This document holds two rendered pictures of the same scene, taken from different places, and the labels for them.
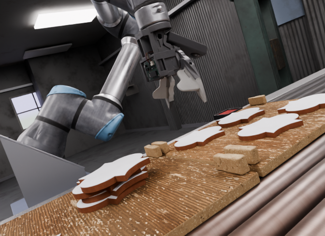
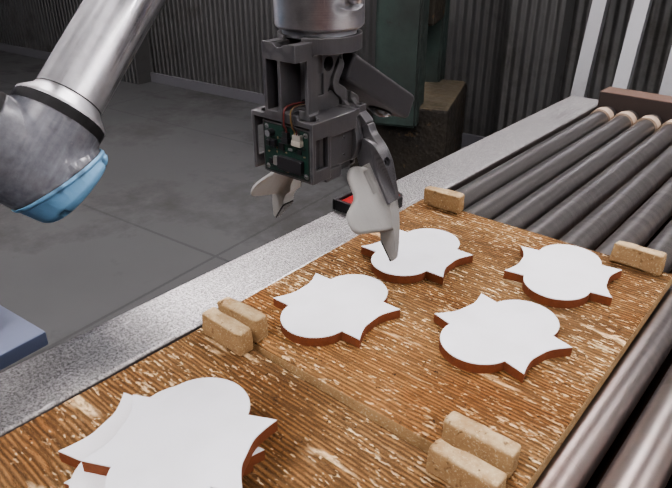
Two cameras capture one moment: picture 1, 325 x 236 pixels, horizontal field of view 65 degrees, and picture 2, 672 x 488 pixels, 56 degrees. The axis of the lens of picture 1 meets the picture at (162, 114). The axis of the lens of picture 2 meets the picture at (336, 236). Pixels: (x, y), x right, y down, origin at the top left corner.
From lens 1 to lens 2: 0.27 m
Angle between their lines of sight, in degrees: 29
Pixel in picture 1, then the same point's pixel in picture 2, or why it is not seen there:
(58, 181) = not seen: outside the picture
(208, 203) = not seen: outside the picture
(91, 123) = (14, 175)
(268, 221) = not seen: outside the picture
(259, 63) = not seen: outside the picture
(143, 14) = not seen: outside the picture
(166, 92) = (283, 181)
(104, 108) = (60, 137)
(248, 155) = (504, 463)
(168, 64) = (332, 149)
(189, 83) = (372, 211)
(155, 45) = (314, 92)
